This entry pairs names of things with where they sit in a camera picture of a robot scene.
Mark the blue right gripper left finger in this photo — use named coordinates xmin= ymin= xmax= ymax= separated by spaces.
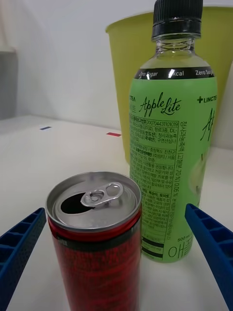
xmin=0 ymin=207 xmax=47 ymax=311

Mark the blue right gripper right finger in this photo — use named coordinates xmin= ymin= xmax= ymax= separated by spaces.
xmin=184 ymin=203 xmax=233 ymax=311

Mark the red drink can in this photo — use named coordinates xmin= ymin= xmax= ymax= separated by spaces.
xmin=45 ymin=171 xmax=143 ymax=311

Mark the green label plastic bottle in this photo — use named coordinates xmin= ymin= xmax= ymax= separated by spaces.
xmin=129 ymin=0 xmax=218 ymax=263

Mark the yellow-green plastic bin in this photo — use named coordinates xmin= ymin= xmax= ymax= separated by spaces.
xmin=105 ymin=6 xmax=233 ymax=163

